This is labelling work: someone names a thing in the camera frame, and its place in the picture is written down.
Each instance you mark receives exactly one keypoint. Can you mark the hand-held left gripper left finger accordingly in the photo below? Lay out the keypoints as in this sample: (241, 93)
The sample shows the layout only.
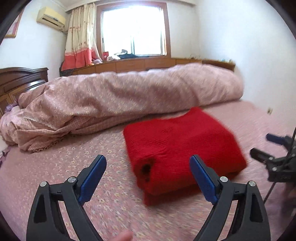
(93, 178)

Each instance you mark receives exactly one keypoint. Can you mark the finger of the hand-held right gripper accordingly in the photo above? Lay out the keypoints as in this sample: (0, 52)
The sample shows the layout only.
(275, 138)
(261, 156)

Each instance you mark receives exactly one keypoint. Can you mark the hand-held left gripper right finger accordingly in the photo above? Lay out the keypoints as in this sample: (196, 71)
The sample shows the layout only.
(203, 179)

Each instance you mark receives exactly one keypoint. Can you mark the red knit cardigan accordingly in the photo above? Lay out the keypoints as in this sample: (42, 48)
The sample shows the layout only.
(180, 143)

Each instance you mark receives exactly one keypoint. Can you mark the pile of clothes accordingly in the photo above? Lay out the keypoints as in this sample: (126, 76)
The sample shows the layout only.
(123, 55)

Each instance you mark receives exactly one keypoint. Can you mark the person's left hand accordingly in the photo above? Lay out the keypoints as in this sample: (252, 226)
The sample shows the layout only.
(123, 236)

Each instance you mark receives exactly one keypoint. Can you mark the bed with floral sheet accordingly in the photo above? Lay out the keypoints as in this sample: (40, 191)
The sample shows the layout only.
(46, 162)

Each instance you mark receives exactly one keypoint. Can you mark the pink floral duvet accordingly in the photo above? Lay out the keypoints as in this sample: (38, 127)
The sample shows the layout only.
(115, 97)

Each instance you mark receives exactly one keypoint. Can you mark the small plush toy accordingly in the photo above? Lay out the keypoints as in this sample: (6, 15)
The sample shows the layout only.
(96, 61)

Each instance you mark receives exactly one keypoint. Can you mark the dark wooden headboard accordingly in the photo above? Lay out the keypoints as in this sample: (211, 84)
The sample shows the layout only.
(18, 81)

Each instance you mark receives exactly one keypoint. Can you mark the small red box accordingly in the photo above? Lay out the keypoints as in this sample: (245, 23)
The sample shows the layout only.
(106, 56)

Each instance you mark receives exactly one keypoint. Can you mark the cream and coral curtain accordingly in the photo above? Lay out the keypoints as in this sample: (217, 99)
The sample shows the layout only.
(78, 34)

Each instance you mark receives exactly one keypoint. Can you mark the wooden framed window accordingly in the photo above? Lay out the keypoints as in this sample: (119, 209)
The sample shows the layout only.
(134, 30)

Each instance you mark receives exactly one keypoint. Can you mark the cream air conditioner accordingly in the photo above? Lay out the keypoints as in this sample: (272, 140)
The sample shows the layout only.
(51, 17)

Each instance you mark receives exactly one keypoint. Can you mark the wall socket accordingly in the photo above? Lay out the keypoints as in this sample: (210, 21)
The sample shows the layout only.
(269, 110)

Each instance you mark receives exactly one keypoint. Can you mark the framed wall picture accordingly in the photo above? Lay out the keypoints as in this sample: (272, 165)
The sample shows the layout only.
(14, 25)

